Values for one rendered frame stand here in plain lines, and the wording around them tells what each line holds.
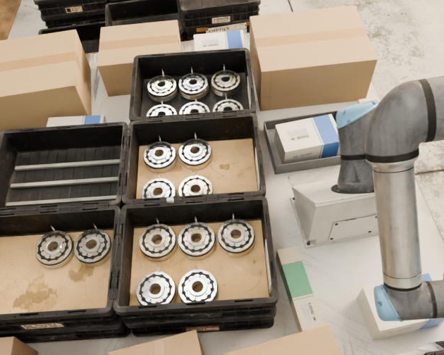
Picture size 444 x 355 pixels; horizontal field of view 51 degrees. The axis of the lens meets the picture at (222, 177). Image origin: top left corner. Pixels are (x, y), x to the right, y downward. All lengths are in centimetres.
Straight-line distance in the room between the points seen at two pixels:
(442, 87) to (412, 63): 224
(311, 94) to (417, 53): 155
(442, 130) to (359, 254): 67
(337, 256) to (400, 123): 68
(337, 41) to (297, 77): 20
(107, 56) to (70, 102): 22
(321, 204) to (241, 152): 36
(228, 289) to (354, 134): 53
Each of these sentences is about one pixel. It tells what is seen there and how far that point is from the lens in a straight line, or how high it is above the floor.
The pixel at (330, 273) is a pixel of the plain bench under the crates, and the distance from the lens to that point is 143.
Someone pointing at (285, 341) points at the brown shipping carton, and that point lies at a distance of 119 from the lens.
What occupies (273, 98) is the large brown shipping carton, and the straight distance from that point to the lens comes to 172.
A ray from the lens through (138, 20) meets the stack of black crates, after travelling 276.
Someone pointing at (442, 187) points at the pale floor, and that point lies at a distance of 258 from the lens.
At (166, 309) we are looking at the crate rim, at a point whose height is 93.
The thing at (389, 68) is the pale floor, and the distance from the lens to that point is 305.
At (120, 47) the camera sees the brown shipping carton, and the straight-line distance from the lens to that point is 184.
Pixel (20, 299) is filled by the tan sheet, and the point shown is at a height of 83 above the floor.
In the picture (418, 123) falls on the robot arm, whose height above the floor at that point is 138.
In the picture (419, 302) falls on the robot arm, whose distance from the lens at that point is 103.
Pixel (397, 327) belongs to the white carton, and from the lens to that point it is 132.
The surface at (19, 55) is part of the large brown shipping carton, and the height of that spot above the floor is 90.
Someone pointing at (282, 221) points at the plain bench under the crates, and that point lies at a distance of 149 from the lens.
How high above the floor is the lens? 201
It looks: 56 degrees down
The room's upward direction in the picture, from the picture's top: 5 degrees counter-clockwise
